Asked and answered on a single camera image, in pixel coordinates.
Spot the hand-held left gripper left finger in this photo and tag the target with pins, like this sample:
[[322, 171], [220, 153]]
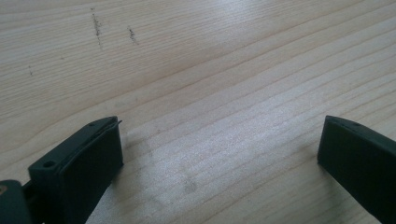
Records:
[[84, 165]]

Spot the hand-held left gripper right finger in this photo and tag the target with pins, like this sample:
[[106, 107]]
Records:
[[358, 161]]

